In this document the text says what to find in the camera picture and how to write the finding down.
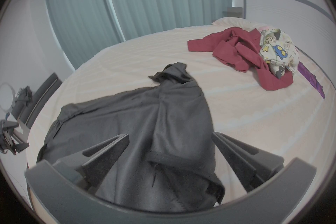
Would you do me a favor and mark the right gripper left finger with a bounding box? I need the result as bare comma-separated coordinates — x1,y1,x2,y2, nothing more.
52,134,130,190

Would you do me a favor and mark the cream pillow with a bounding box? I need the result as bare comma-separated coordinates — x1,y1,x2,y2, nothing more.
211,17,260,29

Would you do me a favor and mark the round white mirror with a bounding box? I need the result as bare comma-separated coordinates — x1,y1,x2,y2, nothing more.
0,82,16,110

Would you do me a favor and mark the dark red garment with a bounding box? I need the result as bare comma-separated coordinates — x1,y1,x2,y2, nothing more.
187,27,294,91

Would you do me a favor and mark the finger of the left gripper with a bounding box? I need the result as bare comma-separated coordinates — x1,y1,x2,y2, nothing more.
15,142,30,154

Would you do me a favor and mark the grey bedside table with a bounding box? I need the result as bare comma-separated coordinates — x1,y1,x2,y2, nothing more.
223,7,243,19

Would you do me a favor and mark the bed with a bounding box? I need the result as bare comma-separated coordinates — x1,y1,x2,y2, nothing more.
25,0,336,218

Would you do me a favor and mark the white printed pyjama top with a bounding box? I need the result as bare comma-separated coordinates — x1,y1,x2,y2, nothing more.
258,29,300,79

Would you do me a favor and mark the purple garment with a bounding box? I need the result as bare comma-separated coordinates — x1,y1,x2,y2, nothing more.
297,61,326,99

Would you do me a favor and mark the black garment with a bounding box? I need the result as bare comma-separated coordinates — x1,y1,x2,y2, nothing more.
37,62,226,213

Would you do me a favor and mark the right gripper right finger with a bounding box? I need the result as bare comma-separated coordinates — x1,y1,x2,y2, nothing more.
211,132,285,193

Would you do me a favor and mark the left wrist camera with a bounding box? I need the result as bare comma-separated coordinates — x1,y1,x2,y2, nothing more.
0,120,19,129

